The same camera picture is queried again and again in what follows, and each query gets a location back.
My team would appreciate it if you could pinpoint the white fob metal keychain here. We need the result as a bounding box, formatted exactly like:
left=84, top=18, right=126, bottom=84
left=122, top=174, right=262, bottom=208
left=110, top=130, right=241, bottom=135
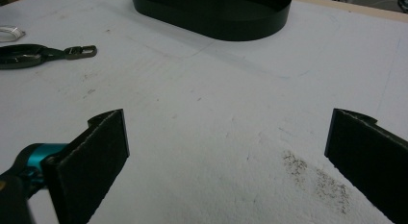
left=0, top=25, right=27, bottom=43

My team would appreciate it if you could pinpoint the black key rack stand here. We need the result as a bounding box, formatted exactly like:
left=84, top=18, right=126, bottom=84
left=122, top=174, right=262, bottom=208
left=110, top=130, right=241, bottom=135
left=130, top=0, right=293, bottom=42

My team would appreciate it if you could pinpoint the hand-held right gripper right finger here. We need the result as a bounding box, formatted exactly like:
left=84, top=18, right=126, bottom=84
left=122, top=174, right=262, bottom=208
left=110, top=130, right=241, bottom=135
left=324, top=108, right=408, bottom=224

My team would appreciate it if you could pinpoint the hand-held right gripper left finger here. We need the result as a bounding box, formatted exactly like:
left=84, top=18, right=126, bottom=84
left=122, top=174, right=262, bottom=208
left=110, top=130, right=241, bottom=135
left=42, top=108, right=130, bottom=224

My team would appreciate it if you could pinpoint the black emblem metal keychain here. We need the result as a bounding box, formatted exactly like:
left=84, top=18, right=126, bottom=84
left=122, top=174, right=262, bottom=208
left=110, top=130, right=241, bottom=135
left=0, top=43, right=98, bottom=70

